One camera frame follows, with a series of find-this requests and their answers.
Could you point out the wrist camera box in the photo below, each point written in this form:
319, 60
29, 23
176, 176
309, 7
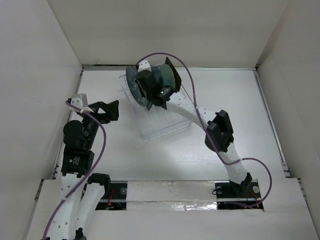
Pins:
77, 102
143, 65

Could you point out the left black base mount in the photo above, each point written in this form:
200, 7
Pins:
116, 200

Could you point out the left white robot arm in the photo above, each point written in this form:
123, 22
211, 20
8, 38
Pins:
81, 189

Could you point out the round dark teal plate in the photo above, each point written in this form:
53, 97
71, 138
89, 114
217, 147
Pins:
131, 73

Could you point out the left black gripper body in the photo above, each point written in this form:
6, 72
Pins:
94, 112

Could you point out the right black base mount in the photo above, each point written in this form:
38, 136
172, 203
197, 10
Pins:
228, 197

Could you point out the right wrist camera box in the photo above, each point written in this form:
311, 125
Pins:
143, 65

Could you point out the square black amber plate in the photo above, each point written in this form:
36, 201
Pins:
177, 78

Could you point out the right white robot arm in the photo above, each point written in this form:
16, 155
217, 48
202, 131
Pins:
216, 125

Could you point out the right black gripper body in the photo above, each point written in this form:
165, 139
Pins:
149, 94

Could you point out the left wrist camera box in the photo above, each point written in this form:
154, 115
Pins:
77, 102

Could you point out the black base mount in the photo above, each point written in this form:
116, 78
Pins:
116, 200
228, 197

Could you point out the white wire dish rack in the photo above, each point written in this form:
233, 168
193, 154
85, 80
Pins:
155, 123

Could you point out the light green floral plate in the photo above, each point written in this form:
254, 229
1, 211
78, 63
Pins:
167, 75

